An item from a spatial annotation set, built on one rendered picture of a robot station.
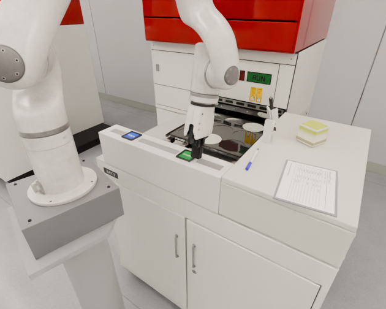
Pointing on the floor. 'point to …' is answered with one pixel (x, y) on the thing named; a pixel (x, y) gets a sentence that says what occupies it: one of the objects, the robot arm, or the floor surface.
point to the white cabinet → (210, 254)
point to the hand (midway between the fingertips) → (196, 151)
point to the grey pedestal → (79, 265)
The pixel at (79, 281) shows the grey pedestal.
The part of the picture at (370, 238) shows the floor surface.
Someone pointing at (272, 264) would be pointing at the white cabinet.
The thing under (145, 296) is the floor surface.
